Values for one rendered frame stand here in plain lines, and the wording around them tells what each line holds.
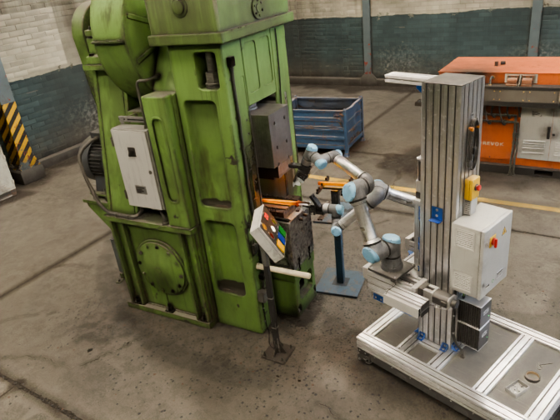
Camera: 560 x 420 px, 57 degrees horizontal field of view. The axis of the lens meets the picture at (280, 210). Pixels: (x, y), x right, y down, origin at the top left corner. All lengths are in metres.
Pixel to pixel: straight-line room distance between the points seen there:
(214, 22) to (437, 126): 1.47
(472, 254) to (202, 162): 1.96
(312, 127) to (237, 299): 4.12
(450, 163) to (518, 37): 7.89
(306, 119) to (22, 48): 4.59
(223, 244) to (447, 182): 1.82
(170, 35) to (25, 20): 6.02
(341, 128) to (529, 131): 2.49
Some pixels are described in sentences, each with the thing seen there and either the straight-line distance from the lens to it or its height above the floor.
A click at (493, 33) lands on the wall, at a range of 10.96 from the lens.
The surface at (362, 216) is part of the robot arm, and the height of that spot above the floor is 1.22.
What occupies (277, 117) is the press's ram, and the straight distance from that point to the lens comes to 3.77.
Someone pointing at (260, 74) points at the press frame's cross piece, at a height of 2.00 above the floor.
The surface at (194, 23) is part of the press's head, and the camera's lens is 3.46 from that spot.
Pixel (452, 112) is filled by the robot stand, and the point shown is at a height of 1.88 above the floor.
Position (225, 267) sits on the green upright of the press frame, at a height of 0.55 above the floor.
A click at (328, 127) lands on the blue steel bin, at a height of 0.44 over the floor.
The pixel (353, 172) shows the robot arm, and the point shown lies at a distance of 3.45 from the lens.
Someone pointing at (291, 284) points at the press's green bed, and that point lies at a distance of 4.27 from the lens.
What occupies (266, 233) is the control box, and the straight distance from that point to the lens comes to 3.37.
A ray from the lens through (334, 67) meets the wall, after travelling 12.21.
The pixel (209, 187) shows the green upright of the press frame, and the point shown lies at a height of 1.25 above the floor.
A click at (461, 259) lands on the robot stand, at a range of 3.29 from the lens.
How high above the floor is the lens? 2.73
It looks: 26 degrees down
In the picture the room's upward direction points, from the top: 7 degrees counter-clockwise
